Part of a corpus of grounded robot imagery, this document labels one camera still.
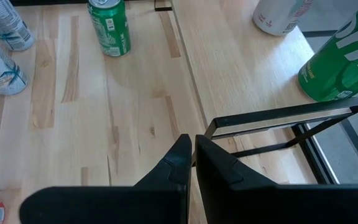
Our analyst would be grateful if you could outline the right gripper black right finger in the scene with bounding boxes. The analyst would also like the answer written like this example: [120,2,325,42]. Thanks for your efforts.
[195,134,358,224]

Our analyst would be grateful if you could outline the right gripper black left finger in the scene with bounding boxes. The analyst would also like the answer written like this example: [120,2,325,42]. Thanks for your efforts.
[19,133,193,224]

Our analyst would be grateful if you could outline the green Sprite can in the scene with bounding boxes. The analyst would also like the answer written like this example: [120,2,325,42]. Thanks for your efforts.
[297,0,358,103]
[87,0,132,58]

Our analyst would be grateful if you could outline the silver Diet Coke can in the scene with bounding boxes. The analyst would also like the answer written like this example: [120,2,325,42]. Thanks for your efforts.
[252,0,315,37]

